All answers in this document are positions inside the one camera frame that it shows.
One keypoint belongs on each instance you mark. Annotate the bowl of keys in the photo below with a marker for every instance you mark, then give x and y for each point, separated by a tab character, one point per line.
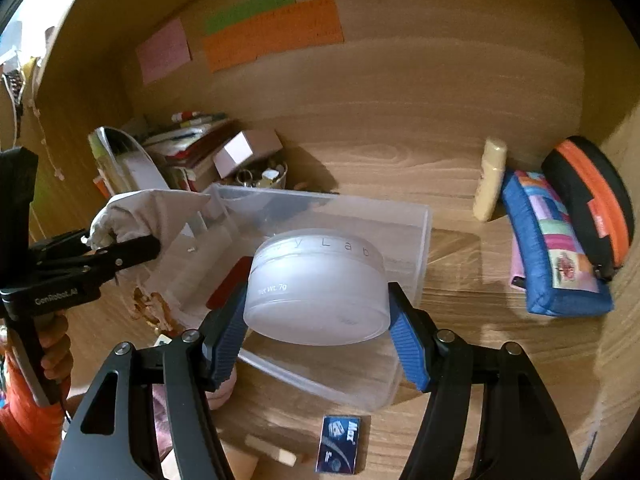
260	178

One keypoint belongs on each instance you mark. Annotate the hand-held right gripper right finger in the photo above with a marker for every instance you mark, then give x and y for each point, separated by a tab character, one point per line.
407	352

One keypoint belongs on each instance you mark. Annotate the cream plastic bottle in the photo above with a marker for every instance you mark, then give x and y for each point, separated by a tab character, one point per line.
490	180

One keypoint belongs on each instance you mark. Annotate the stack of books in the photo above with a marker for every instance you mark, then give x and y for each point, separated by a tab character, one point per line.
190	145

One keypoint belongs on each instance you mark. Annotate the pink flat case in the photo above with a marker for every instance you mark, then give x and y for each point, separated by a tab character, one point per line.
517	270

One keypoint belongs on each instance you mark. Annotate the person's left hand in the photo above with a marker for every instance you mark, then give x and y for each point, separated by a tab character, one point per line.
57	347

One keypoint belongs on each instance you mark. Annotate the blue patchwork pouch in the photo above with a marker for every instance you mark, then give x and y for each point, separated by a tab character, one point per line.
545	240

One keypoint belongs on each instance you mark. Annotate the red flat item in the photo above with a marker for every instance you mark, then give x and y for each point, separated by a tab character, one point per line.
227	285

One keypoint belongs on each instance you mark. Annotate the person's left forearm orange sleeve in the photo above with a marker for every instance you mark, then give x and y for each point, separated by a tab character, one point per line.
25	420

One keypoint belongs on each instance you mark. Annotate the orange card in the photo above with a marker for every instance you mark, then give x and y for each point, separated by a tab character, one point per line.
101	187

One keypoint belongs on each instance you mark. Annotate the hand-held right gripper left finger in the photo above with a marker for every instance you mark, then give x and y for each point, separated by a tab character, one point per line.
225	345

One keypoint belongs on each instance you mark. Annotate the small blue printed box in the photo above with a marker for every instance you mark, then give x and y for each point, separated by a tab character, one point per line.
339	442

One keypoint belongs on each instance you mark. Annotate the black orange zipper case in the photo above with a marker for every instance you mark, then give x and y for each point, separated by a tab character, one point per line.
590	195

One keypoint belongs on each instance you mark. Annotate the white cloth pouch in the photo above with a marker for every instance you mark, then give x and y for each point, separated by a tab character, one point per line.
145	210

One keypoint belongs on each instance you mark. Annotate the small wooden block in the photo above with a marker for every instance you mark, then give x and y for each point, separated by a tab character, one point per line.
270	450

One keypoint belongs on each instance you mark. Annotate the green sticky note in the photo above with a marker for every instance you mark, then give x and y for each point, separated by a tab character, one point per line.
245	10

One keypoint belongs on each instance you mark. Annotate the pink sticky note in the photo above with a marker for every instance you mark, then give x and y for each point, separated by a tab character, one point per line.
162	52

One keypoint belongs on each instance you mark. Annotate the wooden desktop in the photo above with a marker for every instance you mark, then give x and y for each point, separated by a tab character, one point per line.
475	360

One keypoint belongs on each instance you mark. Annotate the red white marker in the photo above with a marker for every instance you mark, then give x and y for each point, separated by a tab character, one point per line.
185	115

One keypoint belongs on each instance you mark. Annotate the frosted round cosmetic jar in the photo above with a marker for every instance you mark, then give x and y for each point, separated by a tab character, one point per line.
315	290

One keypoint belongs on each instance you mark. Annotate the orange sticky note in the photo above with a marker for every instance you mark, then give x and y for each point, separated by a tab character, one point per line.
280	35

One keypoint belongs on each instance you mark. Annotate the white arched stand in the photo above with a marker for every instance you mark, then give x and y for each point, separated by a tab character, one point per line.
125	155

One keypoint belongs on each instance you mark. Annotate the clear plastic storage box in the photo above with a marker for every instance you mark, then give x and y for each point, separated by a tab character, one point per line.
412	240

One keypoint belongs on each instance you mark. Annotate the pale pink cardboard box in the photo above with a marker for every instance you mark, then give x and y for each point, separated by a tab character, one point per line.
250	150

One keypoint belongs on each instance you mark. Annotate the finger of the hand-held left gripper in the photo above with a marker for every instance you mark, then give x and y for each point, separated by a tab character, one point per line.
135	252

